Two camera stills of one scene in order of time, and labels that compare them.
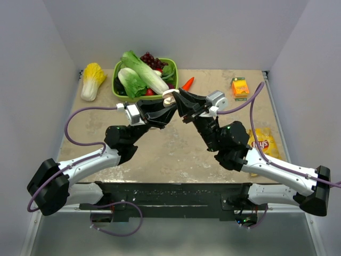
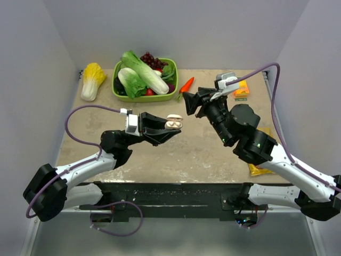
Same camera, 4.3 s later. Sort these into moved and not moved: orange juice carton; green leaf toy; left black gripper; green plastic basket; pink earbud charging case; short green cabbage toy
Moved: left black gripper; pink earbud charging case
Not moved: green plastic basket; short green cabbage toy; green leaf toy; orange juice carton
